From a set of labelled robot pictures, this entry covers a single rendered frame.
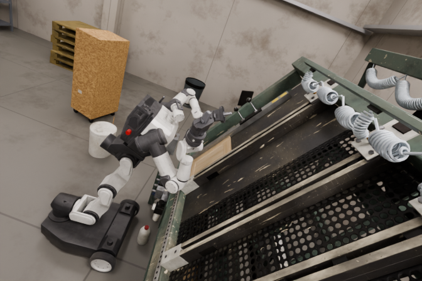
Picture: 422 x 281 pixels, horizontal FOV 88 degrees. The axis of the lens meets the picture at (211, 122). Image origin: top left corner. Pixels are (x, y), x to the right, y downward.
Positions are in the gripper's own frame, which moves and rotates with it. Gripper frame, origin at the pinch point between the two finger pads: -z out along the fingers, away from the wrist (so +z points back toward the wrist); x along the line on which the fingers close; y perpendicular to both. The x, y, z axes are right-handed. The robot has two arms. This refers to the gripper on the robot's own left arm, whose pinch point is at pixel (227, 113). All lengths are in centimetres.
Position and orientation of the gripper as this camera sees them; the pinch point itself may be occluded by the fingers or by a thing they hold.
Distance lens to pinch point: 160.6
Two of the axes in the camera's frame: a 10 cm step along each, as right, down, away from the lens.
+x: 1.2, 9.9, -0.8
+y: -3.9, -0.3, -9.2
